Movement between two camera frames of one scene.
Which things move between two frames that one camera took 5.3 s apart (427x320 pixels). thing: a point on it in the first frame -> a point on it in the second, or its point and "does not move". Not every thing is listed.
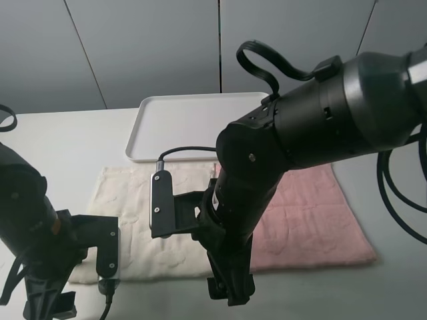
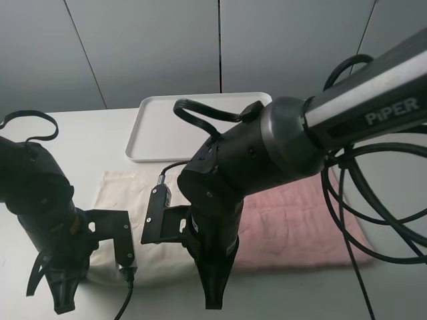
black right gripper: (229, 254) -> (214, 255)
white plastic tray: (168, 121) does not move
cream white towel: (125, 192) does not move
